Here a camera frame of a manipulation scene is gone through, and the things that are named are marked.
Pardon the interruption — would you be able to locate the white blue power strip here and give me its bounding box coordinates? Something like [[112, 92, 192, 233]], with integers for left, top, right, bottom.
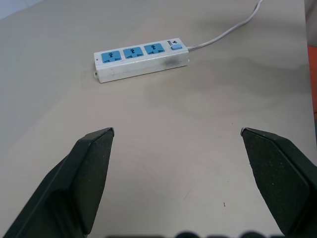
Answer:
[[93, 37, 190, 84]]

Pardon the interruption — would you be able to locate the orange object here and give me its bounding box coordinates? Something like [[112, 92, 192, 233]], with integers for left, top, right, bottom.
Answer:
[[307, 45, 317, 111]]

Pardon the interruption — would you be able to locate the white power cable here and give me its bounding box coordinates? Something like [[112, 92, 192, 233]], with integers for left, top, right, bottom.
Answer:
[[187, 0, 264, 52]]

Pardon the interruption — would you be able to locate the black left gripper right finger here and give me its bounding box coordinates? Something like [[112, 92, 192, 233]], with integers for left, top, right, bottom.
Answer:
[[240, 127, 317, 238]]

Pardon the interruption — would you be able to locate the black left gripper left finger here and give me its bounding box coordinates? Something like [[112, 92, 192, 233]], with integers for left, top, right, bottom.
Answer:
[[0, 127, 115, 238]]

